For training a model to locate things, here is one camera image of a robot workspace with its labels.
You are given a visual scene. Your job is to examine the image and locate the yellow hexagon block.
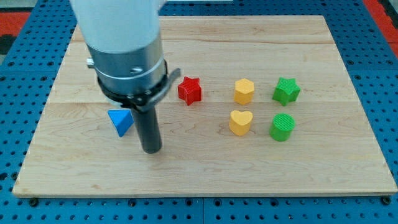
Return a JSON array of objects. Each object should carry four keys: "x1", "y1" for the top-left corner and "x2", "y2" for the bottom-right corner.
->
[{"x1": 234, "y1": 78, "x2": 254, "y2": 105}]

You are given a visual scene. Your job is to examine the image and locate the red star block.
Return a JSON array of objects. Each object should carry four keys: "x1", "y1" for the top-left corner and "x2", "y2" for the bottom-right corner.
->
[{"x1": 177, "y1": 77, "x2": 202, "y2": 106}]

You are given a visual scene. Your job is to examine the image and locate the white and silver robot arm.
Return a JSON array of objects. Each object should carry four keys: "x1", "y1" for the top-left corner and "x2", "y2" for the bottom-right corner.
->
[{"x1": 70, "y1": 0, "x2": 180, "y2": 113}]

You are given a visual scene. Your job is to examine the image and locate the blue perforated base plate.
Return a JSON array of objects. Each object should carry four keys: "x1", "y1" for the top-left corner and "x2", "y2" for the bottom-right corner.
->
[{"x1": 1, "y1": 0, "x2": 397, "y2": 223}]

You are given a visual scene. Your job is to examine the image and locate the green circle block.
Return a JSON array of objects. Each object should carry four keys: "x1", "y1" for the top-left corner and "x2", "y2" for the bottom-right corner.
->
[{"x1": 269, "y1": 113, "x2": 295, "y2": 142}]

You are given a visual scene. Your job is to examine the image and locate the green star block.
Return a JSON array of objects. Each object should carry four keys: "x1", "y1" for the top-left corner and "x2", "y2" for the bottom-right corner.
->
[{"x1": 272, "y1": 77, "x2": 301, "y2": 106}]

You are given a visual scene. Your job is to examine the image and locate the blue triangle block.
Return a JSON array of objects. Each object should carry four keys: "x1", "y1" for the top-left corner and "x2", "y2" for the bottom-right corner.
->
[{"x1": 108, "y1": 110, "x2": 134, "y2": 137}]

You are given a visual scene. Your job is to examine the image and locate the light wooden board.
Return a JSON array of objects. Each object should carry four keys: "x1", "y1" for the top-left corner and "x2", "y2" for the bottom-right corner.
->
[{"x1": 13, "y1": 16, "x2": 397, "y2": 198}]

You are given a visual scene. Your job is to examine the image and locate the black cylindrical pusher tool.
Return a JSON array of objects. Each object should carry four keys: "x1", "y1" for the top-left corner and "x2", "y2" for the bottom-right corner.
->
[{"x1": 131, "y1": 108, "x2": 162, "y2": 154}]

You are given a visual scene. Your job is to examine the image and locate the yellow heart block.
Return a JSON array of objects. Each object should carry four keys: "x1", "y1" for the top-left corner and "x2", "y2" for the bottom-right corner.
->
[{"x1": 229, "y1": 110, "x2": 253, "y2": 136}]

